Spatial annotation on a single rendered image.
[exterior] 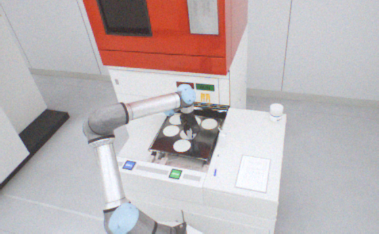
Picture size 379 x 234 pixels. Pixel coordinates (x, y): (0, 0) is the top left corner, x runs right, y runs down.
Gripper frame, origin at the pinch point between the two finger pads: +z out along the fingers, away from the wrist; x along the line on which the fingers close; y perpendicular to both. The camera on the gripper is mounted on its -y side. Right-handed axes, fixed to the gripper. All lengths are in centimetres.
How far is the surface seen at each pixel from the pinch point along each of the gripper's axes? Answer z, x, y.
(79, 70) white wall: 78, 54, 283
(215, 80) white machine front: -24.1, -24.3, 14.1
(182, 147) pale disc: 1.3, 7.5, -2.4
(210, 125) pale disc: 1.3, -15.0, 6.2
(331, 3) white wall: -19, -176, 77
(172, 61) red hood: -38.3, -3.1, 26.3
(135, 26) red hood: -59, 11, 40
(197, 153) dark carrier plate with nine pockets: 1.4, 2.2, -11.4
